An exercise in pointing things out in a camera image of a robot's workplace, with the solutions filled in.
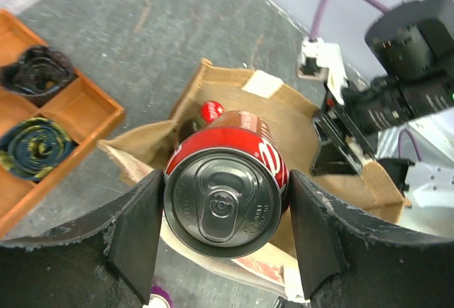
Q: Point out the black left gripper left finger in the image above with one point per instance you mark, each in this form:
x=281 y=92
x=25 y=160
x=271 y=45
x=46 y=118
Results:
x=105 y=258

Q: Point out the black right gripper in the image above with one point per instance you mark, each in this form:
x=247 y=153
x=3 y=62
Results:
x=346 y=132

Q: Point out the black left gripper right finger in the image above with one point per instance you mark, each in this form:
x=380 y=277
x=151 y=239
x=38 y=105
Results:
x=349 y=258

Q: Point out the tan canvas tote bag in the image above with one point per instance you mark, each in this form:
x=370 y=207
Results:
x=274 y=267

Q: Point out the red cola can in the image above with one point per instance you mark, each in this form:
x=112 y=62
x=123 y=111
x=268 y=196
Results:
x=225 y=187

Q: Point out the purple soda can rear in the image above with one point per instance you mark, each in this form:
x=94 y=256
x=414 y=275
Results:
x=159 y=298

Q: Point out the blue yellow rolled tie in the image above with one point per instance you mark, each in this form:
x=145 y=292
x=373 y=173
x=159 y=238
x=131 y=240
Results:
x=32 y=149

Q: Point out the orange compartment tray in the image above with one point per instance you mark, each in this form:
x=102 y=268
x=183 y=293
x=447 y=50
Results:
x=52 y=115

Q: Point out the black rolled belt right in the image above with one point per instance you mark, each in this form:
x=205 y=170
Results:
x=38 y=75

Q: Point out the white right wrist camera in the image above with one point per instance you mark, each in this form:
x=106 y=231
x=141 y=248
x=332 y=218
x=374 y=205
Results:
x=321 y=60

